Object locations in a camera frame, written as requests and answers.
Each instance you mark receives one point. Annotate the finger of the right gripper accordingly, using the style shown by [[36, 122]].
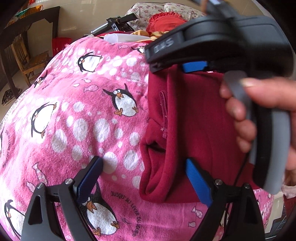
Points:
[[194, 66]]

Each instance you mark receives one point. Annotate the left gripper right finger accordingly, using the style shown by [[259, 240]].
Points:
[[237, 205]]

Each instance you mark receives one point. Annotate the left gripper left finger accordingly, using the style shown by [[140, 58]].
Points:
[[41, 219]]

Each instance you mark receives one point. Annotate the dark red fleece sweater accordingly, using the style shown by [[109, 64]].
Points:
[[187, 119]]

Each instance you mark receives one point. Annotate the red yellow patterned blanket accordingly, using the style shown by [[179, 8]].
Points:
[[153, 35]]

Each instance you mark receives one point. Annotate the red heart cushion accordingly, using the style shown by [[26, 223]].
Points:
[[165, 21]]

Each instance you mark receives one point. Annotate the floral grey pillow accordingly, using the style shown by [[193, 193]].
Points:
[[144, 11]]

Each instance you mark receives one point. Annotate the black tripod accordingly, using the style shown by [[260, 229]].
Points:
[[117, 24]]

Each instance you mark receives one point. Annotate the white plastic tube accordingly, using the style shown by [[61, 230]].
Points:
[[121, 38]]

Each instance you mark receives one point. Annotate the pink penguin blanket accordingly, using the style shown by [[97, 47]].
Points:
[[91, 100]]

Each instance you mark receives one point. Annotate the red waste bin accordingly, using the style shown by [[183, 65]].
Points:
[[59, 43]]

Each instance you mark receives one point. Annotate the small wooden chair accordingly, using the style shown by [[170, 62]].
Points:
[[27, 64]]

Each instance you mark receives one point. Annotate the yellow basket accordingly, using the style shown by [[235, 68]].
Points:
[[29, 11]]

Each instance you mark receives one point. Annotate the dark wooden desk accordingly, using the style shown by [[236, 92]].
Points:
[[8, 34]]

